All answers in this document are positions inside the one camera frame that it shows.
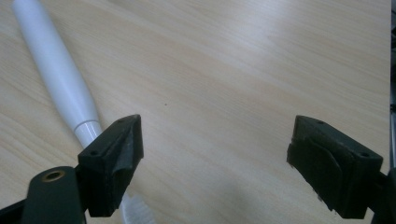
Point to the white electric toothbrush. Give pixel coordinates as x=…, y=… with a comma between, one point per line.
x=59, y=71

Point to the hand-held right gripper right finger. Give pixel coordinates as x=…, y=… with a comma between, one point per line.
x=336, y=168

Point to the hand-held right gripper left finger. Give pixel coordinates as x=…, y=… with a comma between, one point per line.
x=107, y=168

